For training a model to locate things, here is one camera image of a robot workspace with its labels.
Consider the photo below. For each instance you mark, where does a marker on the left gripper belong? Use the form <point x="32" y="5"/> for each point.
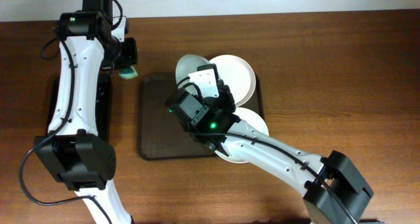
<point x="129" y="58"/>

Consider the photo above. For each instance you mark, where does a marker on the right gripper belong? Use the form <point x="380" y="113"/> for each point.
<point x="228" y="99"/>

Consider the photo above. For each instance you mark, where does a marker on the green scrubbing sponge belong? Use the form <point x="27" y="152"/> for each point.
<point x="128" y="73"/>

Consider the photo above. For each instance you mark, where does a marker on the white plate top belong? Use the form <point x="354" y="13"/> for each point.
<point x="238" y="75"/>

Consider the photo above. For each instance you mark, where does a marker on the white plate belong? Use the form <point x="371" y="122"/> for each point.
<point x="254" y="120"/>
<point x="238" y="75"/>

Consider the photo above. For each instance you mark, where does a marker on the pale blue-white plate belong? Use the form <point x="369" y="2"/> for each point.
<point x="188" y="64"/>

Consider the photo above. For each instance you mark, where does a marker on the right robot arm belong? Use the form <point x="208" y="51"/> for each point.
<point x="333" y="189"/>

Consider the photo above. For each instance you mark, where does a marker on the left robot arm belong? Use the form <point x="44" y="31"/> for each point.
<point x="92" y="44"/>

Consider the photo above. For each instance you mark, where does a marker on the black rectangular sponge tray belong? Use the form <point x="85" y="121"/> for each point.
<point x="103" y="104"/>

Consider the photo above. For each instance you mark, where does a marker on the brown plastic serving tray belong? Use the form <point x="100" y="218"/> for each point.
<point x="160" y="136"/>

